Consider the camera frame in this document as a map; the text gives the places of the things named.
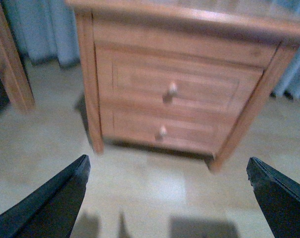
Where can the upper drawer wooden knob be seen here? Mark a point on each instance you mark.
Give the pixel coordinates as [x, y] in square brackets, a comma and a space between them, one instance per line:
[170, 93]

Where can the drawer wooden knob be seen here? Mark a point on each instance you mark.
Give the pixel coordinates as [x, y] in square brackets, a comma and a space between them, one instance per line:
[170, 93]
[160, 135]

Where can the wooden furniture leg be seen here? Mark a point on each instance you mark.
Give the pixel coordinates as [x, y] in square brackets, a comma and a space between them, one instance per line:
[12, 74]

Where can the wooden nightstand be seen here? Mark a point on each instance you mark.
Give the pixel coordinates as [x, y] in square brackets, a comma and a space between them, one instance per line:
[245, 33]

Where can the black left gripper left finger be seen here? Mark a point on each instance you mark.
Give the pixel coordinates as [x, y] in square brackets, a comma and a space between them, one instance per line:
[52, 209]

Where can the lower drawer wooden knob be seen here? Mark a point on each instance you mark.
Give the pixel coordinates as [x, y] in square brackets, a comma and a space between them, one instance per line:
[160, 135]

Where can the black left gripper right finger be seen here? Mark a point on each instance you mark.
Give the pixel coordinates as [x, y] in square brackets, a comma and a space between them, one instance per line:
[278, 197]

